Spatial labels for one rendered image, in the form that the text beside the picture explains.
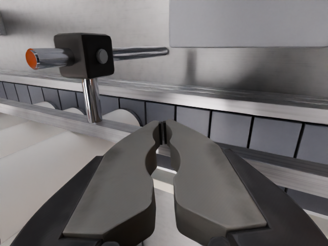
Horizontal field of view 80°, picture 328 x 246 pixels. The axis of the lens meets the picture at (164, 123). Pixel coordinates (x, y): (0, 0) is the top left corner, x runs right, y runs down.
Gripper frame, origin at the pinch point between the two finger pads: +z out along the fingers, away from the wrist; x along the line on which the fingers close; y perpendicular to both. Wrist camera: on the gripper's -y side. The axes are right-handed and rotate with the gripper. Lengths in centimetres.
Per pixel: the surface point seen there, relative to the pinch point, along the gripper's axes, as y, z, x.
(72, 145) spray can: 2.8, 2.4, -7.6
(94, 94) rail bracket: -1.2, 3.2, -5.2
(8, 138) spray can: 3.8, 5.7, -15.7
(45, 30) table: -5.2, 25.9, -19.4
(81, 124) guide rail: 1.3, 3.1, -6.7
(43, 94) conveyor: 3.7, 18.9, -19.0
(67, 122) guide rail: 1.5, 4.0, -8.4
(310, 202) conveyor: 9.2, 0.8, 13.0
